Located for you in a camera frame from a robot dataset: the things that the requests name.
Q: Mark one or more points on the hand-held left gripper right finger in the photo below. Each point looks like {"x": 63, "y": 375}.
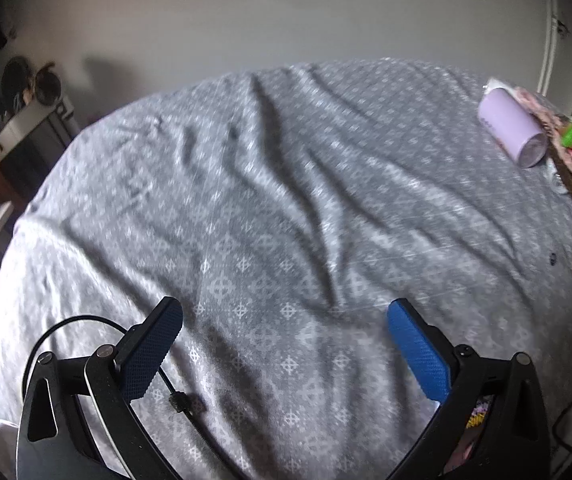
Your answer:
{"x": 418, "y": 355}

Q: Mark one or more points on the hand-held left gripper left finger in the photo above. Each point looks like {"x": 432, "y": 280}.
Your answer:
{"x": 149, "y": 355}

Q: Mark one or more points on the colourful printed packet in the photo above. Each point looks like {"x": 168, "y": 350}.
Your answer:
{"x": 480, "y": 410}

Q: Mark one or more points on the grey patterned bed sheet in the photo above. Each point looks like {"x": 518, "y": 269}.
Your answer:
{"x": 266, "y": 185}

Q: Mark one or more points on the lilac tumbler bottle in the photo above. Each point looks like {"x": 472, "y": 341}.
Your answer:
{"x": 508, "y": 125}

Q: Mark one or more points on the pink printed pouch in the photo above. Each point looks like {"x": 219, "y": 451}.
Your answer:
{"x": 548, "y": 115}

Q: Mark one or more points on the round dark pan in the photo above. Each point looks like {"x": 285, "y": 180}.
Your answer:
{"x": 46, "y": 85}
{"x": 15, "y": 80}

